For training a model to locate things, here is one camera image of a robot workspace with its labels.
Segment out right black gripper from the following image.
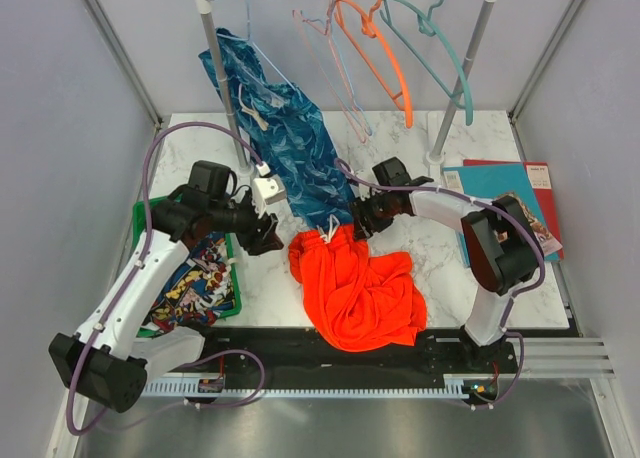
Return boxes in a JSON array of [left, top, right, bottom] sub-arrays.
[[347, 189, 396, 242]]

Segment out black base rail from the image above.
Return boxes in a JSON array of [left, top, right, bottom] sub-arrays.
[[160, 325, 521, 392]]

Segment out pink illustrated book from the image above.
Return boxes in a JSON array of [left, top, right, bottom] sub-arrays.
[[499, 191, 562, 257]]

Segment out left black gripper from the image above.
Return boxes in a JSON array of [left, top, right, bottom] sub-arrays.
[[209, 190, 284, 256]]

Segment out light blue wire hanger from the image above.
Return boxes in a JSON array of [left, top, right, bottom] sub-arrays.
[[243, 0, 301, 97]]

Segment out colourful comic print shorts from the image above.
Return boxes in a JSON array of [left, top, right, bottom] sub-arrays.
[[141, 230, 237, 332]]

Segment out red book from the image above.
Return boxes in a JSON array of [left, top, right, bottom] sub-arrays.
[[462, 158, 564, 262]]

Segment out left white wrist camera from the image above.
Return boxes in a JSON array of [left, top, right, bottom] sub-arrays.
[[250, 161, 286, 217]]

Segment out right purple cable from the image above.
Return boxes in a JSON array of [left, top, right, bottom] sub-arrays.
[[333, 157, 546, 411]]

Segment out green plastic basket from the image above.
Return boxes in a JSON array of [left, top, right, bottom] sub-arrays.
[[132, 197, 244, 337]]

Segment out pink wire hanger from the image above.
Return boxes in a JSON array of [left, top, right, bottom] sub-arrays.
[[292, 0, 366, 142]]

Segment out orange plastic hanger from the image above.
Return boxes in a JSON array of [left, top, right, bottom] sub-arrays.
[[332, 0, 414, 128]]

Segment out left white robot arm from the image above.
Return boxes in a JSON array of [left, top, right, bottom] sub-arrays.
[[48, 161, 286, 413]]

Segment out teal folder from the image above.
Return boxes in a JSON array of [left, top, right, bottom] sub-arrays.
[[442, 162, 558, 262]]

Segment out blue patterned shorts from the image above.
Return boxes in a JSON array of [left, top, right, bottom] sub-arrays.
[[216, 28, 354, 228]]

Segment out white cable duct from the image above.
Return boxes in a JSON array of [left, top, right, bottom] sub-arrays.
[[142, 373, 498, 400]]

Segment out purple cable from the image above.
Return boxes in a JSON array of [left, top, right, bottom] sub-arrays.
[[333, 157, 546, 411], [66, 121, 271, 436]]

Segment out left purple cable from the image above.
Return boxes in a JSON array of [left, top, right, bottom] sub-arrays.
[[66, 121, 271, 436]]

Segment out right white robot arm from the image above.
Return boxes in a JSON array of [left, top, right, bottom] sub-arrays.
[[335, 157, 545, 372]]

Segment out orange shorts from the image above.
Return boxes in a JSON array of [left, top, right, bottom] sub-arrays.
[[288, 224, 428, 353]]

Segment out teal plastic hanger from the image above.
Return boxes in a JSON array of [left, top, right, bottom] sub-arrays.
[[379, 0, 475, 125]]

